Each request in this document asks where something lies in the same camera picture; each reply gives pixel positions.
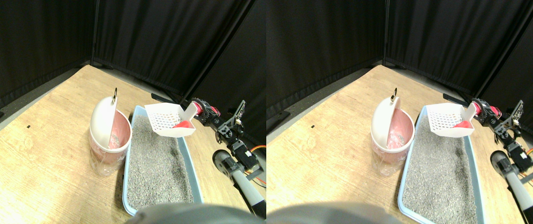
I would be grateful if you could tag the red lump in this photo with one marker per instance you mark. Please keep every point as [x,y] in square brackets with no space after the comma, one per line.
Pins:
[183,124]
[464,124]

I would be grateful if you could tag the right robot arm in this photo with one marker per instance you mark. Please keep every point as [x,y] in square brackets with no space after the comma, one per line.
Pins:
[243,177]
[520,186]

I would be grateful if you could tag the blue litter tray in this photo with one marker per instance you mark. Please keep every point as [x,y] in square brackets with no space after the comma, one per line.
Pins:
[156,172]
[436,177]

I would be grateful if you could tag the white bin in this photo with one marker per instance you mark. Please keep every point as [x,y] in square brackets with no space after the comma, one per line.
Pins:
[384,119]
[103,119]

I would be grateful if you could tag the black bracket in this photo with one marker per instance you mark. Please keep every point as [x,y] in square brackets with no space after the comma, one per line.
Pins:
[514,116]
[234,117]

